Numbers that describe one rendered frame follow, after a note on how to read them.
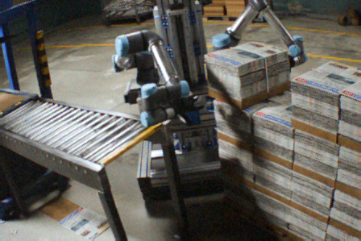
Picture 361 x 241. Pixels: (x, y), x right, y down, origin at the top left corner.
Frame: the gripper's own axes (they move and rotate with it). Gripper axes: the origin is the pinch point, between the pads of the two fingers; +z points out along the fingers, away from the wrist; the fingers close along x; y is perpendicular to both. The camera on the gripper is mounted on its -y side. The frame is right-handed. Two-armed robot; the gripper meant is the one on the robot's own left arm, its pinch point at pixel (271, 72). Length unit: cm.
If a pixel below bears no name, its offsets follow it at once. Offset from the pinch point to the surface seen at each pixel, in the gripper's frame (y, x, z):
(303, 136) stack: -5, 62, 44
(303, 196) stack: -38, 64, 44
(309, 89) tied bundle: 18, 65, 44
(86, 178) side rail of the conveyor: -12, 4, 125
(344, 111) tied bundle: 14, 86, 44
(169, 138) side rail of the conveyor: -14, -4, 74
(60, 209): -85, -93, 132
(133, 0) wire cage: -20, -678, -268
